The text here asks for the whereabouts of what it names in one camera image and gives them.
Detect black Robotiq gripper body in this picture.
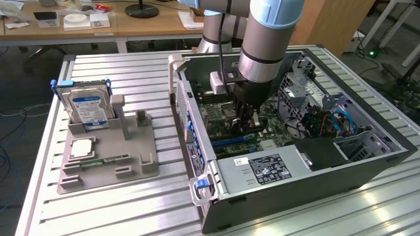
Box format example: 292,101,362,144
234,80,274,111

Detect low-profile graphics card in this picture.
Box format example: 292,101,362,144
230,114,267,135

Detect CPU socket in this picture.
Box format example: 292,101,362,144
219,100,238,121

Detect black expansion slot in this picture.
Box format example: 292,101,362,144
210,131,244,142

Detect green motherboard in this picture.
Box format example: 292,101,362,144
196,85,298,159

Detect blue expansion slot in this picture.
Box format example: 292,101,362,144
211,137,247,149

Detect silver chipset heatsink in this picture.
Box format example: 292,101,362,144
259,140,280,151

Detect perforated metal drive cage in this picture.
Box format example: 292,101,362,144
278,71,332,118

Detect black power connector bundle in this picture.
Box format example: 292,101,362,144
299,112,331,138

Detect silver power supply unit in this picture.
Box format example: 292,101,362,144
210,145,312,195

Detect stack of white papers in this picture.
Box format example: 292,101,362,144
178,11,207,30

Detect open black PC case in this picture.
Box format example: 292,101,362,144
168,48,420,234

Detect metal disk bay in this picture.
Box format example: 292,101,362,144
334,129,394,163

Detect wooden cabinet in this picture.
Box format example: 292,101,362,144
288,0,378,57

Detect cardboard box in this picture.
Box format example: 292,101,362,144
190,7,207,20

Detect wooden desk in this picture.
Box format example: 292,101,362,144
0,0,296,47

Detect black floor stand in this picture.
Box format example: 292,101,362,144
382,62,420,111

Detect hard disk with blue label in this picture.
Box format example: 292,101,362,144
60,85,112,130

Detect black round lamp base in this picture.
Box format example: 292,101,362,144
124,0,162,19

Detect bare green RAM stick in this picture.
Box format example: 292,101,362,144
79,157,128,168

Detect grey parts rack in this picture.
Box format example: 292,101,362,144
56,94,162,195

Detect silver CPU chip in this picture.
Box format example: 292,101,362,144
71,140,95,157

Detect blue disk carrier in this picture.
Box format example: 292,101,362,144
48,76,115,99

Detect white labelled box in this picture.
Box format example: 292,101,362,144
90,13,112,30

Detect black office chair base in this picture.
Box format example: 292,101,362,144
18,45,68,72

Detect white box with black top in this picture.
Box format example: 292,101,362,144
34,11,62,28

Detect white paper tag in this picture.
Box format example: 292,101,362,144
4,21,31,29

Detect clear bag of papers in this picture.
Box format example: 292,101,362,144
0,2,24,21

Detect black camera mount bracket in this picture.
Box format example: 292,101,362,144
226,71,250,84

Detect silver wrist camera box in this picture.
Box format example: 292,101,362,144
210,71,228,96

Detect black camera cable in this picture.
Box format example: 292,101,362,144
218,12,230,74

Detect grey case handle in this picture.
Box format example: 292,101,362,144
190,173,220,206
168,54,187,95

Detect blue wire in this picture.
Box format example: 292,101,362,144
330,110,358,137

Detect white table frame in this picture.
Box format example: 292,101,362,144
360,0,420,67

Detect white block with round ring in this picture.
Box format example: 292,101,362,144
63,13,92,32

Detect blue floor cables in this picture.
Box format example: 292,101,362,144
0,103,50,212

